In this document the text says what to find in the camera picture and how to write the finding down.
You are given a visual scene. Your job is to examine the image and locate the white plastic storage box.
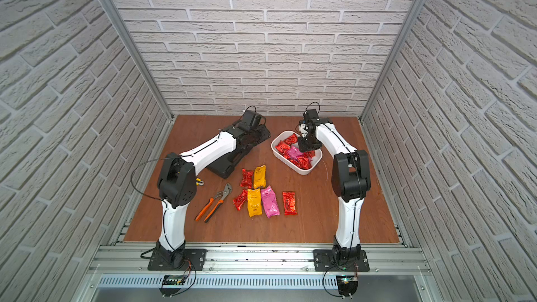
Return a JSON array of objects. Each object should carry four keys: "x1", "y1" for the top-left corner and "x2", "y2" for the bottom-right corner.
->
[{"x1": 271, "y1": 130, "x2": 322, "y2": 176}]

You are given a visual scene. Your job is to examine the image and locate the yellow foil tea bag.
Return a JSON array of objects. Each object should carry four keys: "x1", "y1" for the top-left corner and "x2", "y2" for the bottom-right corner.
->
[{"x1": 248, "y1": 189, "x2": 262, "y2": 218}]

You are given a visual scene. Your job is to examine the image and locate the pink foil tea bag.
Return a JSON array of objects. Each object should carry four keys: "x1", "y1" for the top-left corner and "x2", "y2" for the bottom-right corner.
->
[{"x1": 261, "y1": 186, "x2": 280, "y2": 218}]

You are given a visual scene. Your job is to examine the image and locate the red foil tea bag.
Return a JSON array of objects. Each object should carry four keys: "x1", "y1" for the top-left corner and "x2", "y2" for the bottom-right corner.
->
[{"x1": 233, "y1": 189, "x2": 248, "y2": 211}]

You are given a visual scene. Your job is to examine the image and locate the red tea bag box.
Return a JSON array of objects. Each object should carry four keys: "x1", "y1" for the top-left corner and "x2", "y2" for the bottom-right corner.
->
[
  {"x1": 296, "y1": 151, "x2": 315, "y2": 170},
  {"x1": 282, "y1": 192, "x2": 298, "y2": 215}
]

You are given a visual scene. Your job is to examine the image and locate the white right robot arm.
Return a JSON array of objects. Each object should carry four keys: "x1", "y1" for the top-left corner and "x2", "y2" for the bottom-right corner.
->
[{"x1": 298, "y1": 108, "x2": 371, "y2": 266}]

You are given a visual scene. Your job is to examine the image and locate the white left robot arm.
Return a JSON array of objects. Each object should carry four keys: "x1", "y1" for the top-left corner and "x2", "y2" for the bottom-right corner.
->
[{"x1": 156, "y1": 108, "x2": 271, "y2": 263}]

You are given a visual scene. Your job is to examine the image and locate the black plastic tool case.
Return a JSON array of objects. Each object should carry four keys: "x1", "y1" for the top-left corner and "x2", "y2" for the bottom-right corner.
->
[{"x1": 207, "y1": 124, "x2": 271, "y2": 179}]

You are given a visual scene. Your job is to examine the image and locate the right controller board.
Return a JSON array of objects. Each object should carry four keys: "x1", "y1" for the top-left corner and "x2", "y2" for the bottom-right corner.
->
[{"x1": 336, "y1": 275, "x2": 359, "y2": 299}]

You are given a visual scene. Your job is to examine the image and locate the controller board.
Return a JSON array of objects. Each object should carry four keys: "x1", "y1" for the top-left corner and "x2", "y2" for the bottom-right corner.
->
[
  {"x1": 336, "y1": 275, "x2": 359, "y2": 299},
  {"x1": 159, "y1": 275, "x2": 189, "y2": 297}
]

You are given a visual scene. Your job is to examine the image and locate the left controller board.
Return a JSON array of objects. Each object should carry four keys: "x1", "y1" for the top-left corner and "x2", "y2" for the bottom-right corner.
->
[{"x1": 159, "y1": 275, "x2": 189, "y2": 297}]

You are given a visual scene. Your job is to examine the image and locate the orange handled pliers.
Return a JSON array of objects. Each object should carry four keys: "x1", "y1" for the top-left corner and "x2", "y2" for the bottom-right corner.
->
[{"x1": 194, "y1": 183, "x2": 232, "y2": 223}]

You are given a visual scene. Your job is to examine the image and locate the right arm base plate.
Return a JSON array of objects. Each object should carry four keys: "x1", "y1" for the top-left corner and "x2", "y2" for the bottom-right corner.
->
[{"x1": 313, "y1": 247, "x2": 370, "y2": 273}]

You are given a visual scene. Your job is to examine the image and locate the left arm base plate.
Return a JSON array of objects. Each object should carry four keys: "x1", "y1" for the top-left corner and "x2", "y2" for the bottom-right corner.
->
[{"x1": 148, "y1": 248, "x2": 207, "y2": 271}]

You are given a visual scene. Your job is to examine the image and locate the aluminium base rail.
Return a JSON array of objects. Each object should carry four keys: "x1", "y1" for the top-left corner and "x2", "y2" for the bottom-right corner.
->
[{"x1": 74, "y1": 240, "x2": 441, "y2": 301}]

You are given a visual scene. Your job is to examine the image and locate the aluminium corner post right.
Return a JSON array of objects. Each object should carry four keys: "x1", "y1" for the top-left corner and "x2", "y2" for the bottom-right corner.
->
[{"x1": 359, "y1": 0, "x2": 426, "y2": 124}]

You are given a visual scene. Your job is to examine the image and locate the aluminium corner post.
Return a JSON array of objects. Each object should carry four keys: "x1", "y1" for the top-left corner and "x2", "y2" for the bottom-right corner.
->
[
  {"x1": 99, "y1": 0, "x2": 174, "y2": 122},
  {"x1": 359, "y1": 0, "x2": 426, "y2": 124}
]

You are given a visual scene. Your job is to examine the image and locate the aluminium corner post left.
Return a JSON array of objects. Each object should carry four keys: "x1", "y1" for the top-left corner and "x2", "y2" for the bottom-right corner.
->
[{"x1": 99, "y1": 0, "x2": 174, "y2": 122}]

